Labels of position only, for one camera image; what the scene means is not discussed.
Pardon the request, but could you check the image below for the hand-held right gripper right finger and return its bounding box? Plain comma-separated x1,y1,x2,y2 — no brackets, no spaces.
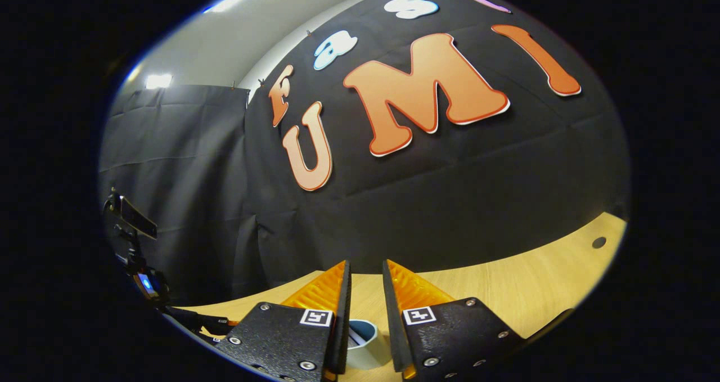
382,259,527,382

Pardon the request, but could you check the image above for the wooden desktop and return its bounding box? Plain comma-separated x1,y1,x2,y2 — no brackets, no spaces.
174,212,628,382

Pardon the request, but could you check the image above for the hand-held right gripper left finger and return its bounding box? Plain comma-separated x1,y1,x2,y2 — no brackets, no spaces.
215,259,352,382

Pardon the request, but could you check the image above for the pale green cup wooden handle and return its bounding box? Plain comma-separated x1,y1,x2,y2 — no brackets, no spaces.
346,319,392,370

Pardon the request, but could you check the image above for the black backdrop cloth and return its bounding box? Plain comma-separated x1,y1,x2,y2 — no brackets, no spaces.
98,0,631,307

